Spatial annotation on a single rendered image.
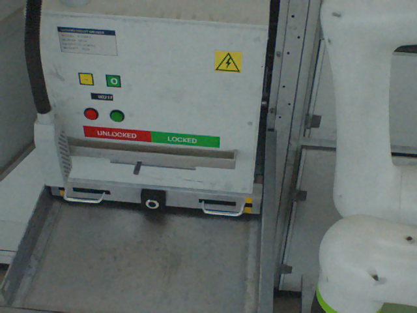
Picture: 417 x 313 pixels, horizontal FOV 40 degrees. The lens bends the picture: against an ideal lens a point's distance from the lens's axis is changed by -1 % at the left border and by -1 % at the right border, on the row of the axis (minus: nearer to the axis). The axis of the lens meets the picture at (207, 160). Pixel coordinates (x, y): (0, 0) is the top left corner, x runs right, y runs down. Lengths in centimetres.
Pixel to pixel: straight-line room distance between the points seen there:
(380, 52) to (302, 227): 112
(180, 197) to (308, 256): 81
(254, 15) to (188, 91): 22
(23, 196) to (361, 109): 138
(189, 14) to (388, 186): 52
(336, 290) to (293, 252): 137
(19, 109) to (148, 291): 65
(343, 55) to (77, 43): 55
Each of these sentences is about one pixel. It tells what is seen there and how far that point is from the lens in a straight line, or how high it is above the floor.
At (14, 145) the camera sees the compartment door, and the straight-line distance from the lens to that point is 172.
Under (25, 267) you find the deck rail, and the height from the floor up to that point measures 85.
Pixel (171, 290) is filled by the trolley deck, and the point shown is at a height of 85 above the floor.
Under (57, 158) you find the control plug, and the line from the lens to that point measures 132.
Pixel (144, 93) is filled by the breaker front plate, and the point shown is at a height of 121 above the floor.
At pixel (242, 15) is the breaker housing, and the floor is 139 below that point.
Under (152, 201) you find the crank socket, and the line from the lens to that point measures 145.
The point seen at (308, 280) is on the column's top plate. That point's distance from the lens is 152.
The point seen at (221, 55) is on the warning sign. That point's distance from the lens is 120.
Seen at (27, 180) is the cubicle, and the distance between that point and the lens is 207.
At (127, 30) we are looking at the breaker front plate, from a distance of 120.
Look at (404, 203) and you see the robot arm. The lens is 119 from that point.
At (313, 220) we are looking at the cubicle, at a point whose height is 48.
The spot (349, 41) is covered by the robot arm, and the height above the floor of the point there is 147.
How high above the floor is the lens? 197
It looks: 43 degrees down
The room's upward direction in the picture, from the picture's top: 1 degrees clockwise
